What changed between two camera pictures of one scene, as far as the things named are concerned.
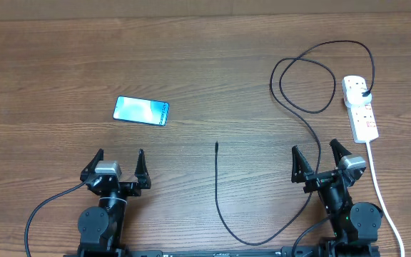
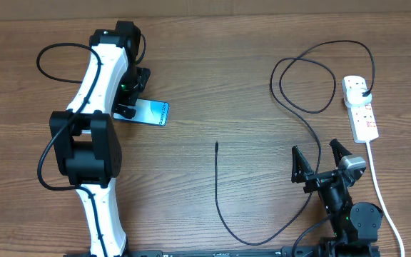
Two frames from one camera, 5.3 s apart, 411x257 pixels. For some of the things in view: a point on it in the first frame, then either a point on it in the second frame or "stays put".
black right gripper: x=301 y=171 stays put
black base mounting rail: x=120 y=250 stays put
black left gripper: x=133 y=189 -> x=130 y=98
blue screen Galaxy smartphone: x=141 y=111 stays put
